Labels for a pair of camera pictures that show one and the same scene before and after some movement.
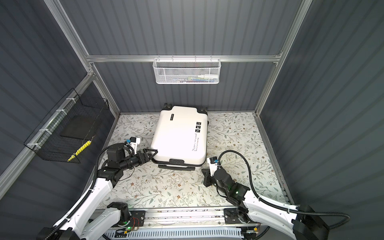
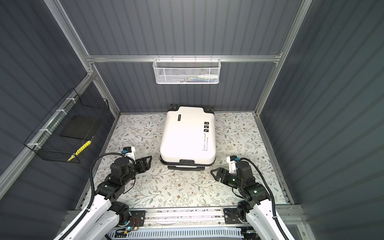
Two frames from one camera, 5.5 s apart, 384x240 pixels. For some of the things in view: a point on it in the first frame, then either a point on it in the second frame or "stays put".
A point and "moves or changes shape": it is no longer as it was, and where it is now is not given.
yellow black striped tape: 80,150 stays put
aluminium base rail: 185,217 stays put
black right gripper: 207,176 -> 221,171
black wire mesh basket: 64,134 stays put
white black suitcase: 180,136 moves or changes shape
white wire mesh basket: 186,71 stays put
